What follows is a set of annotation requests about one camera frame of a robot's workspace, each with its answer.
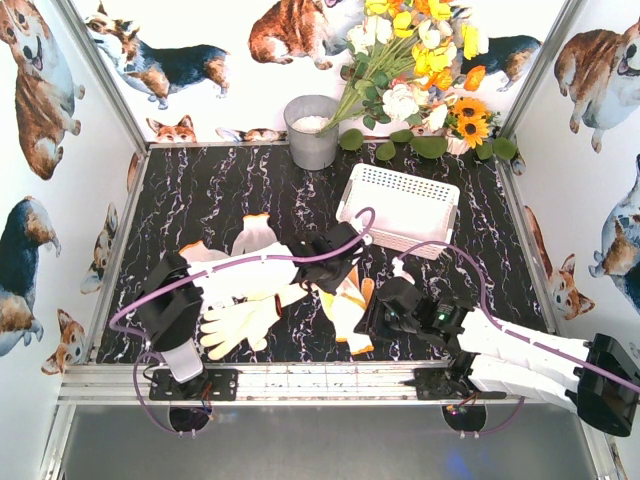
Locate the yellow dotted knit glove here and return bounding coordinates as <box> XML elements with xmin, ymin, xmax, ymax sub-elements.
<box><xmin>318</xmin><ymin>266</ymin><xmax>375</xmax><ymax>356</ymax></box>

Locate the white plastic storage basket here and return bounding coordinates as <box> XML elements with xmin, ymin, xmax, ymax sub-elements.
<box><xmin>336</xmin><ymin>163</ymin><xmax>460</xmax><ymax>260</ymax></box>

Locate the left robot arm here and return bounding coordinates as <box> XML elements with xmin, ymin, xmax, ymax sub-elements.
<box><xmin>137</xmin><ymin>222</ymin><xmax>365</xmax><ymax>384</ymax></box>

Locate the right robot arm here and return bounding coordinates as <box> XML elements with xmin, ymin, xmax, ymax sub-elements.
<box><xmin>355</xmin><ymin>277</ymin><xmax>639</xmax><ymax>437</ymax></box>

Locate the cream leather glove rear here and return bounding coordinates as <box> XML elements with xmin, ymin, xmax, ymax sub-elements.
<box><xmin>246</xmin><ymin>283</ymin><xmax>309</xmax><ymax>307</ymax></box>

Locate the cream leather glove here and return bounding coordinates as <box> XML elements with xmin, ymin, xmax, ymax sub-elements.
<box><xmin>200</xmin><ymin>295</ymin><xmax>282</xmax><ymax>360</ymax></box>
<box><xmin>246</xmin><ymin>283</ymin><xmax>309</xmax><ymax>307</ymax></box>

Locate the white knit glove upper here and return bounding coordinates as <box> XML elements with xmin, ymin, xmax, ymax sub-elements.
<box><xmin>231</xmin><ymin>213</ymin><xmax>278</xmax><ymax>256</ymax></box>

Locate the white knit glove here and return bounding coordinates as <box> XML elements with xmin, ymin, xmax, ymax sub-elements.
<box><xmin>231</xmin><ymin>213</ymin><xmax>278</xmax><ymax>256</ymax></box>
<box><xmin>179</xmin><ymin>240</ymin><xmax>235</xmax><ymax>311</ymax></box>

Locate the white knit glove left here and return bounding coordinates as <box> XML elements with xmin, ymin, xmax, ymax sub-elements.
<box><xmin>179</xmin><ymin>240</ymin><xmax>235</xmax><ymax>311</ymax></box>

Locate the cream leather glove front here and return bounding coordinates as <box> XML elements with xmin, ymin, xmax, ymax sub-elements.
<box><xmin>200</xmin><ymin>295</ymin><xmax>282</xmax><ymax>360</ymax></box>

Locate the grey metal bucket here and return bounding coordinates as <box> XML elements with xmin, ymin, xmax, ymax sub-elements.
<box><xmin>283</xmin><ymin>95</ymin><xmax>339</xmax><ymax>171</ymax></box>

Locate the sunflower pot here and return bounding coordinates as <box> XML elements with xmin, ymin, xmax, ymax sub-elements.
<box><xmin>444</xmin><ymin>97</ymin><xmax>500</xmax><ymax>155</ymax></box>

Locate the artificial flower bouquet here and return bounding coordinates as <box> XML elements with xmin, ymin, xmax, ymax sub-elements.
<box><xmin>327</xmin><ymin>1</ymin><xmax>489</xmax><ymax>131</ymax></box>

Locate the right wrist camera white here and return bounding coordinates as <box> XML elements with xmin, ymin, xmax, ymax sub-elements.
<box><xmin>392</xmin><ymin>257</ymin><xmax>415</xmax><ymax>284</ymax></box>

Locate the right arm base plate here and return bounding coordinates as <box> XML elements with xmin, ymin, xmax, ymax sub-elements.
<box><xmin>411</xmin><ymin>368</ymin><xmax>507</xmax><ymax>400</ymax></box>

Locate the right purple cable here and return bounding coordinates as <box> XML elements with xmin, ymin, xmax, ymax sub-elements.
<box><xmin>397</xmin><ymin>240</ymin><xmax>640</xmax><ymax>436</ymax></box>

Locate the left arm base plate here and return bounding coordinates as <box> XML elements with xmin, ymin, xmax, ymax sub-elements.
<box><xmin>149</xmin><ymin>367</ymin><xmax>239</xmax><ymax>401</ymax></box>

